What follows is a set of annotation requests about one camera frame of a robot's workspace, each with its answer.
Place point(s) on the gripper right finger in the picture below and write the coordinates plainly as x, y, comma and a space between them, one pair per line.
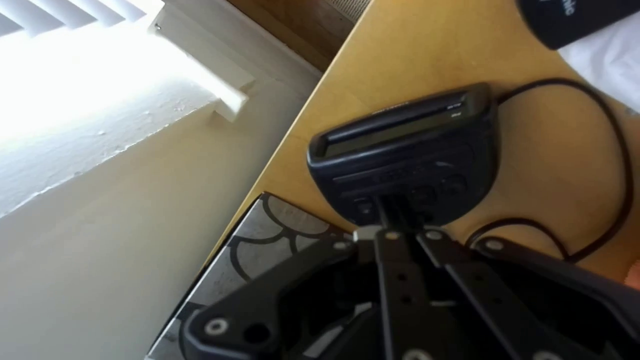
540, 280

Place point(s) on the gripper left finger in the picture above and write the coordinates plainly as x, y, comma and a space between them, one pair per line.
280, 295

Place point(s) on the black clock device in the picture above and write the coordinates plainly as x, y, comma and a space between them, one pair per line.
410, 150

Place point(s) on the grey patterned board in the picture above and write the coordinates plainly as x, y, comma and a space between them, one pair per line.
260, 240

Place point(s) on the white cloth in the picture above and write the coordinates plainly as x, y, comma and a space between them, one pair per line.
610, 65

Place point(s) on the white window sill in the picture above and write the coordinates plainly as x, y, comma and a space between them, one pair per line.
210, 55

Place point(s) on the black cylinder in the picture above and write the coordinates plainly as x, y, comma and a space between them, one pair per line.
570, 20

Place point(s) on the floor vent grille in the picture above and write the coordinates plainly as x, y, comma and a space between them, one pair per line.
350, 7

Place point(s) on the white window blind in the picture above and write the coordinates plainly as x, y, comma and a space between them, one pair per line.
60, 12

